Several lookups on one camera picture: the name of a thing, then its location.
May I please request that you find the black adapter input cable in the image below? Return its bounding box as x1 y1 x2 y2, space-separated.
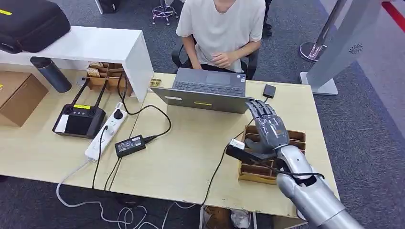
104 156 123 191

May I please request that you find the wooden divided card box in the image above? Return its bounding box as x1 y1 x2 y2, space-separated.
238 125 307 186

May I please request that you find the person's leg and shoe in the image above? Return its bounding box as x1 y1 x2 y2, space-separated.
262 0 273 37

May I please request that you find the chrome stool base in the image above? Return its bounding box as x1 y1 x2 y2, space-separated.
151 0 180 26

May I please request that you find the long black laptop cable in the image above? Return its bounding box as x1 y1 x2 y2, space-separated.
201 118 256 206

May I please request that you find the wooden organizer with cards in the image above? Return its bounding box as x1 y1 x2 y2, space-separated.
85 62 134 95

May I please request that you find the small black charger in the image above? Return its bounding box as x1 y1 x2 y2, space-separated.
262 84 277 99

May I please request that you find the white desk shelf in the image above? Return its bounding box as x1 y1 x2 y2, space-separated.
0 26 155 103

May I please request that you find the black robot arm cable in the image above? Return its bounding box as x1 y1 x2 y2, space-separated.
250 159 326 181

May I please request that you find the person's left hand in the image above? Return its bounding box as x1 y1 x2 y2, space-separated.
211 51 238 69

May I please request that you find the black power adapter brick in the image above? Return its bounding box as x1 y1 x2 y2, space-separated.
114 135 147 158

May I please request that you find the white power strip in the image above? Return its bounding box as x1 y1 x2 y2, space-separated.
84 102 128 161

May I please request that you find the person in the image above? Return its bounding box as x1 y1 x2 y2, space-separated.
175 0 266 74

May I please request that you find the chrome stanchion pole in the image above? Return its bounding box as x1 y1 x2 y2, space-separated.
298 0 344 63

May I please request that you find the white plastic bag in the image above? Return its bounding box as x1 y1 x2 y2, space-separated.
230 208 252 229

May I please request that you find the black carrying case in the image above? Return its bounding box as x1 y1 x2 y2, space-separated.
0 0 72 54

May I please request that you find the grey laptop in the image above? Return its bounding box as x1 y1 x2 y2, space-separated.
150 67 254 115

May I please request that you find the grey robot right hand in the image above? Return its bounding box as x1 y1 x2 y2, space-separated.
245 99 290 160

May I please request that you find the black office chair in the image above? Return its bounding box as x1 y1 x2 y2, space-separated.
171 34 259 81

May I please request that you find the black adapter output cable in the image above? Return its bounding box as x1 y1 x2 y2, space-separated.
117 73 172 143

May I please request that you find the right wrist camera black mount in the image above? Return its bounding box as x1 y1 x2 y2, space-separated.
225 139 279 165

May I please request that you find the white power cable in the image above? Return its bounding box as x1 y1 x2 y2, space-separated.
55 158 200 229

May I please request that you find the black remote controller with antennas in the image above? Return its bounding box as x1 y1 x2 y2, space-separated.
52 78 107 140

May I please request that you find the grey panel stand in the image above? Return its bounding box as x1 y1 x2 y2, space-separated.
299 0 384 96

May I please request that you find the dark grey bottle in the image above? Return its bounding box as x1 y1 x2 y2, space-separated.
30 56 73 94

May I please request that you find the brown cardboard box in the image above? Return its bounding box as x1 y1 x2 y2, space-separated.
0 71 49 128

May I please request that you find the black cable from power strip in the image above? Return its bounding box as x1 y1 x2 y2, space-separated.
92 125 109 189

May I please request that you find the black cabinet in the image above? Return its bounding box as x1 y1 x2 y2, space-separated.
95 0 121 15

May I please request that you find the cardboard box under table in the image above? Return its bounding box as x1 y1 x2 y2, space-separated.
205 206 232 229

